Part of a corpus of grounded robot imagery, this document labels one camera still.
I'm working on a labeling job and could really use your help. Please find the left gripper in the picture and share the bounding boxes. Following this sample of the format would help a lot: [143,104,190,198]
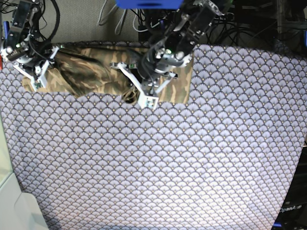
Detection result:
[110,39,192,109]

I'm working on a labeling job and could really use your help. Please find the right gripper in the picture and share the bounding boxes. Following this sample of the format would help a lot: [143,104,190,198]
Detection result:
[0,39,59,92]

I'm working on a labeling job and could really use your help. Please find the camouflage T-shirt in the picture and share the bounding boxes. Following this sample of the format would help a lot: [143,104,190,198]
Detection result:
[36,46,193,104]

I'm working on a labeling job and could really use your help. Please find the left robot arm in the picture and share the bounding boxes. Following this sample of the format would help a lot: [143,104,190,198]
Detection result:
[110,0,232,109]

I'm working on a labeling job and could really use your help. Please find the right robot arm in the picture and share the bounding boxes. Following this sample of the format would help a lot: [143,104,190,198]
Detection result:
[0,0,60,92]

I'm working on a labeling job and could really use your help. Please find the blue clamp at left edge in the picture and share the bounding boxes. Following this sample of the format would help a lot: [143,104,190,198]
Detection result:
[3,21,10,40]

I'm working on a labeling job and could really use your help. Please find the blue box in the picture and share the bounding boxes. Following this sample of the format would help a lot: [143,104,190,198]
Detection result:
[116,0,183,10]

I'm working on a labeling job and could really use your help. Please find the fan-patterned tablecloth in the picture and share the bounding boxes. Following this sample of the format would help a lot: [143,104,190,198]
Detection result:
[0,45,307,230]

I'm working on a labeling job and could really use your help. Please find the white plastic bin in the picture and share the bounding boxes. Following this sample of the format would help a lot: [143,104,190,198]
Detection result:
[0,125,48,230]

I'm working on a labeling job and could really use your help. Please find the black OpenArm case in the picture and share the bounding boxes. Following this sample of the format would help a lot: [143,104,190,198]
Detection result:
[272,147,307,230]

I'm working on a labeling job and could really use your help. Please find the tangled black cables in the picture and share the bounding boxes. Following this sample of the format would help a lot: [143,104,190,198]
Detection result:
[134,7,279,46]

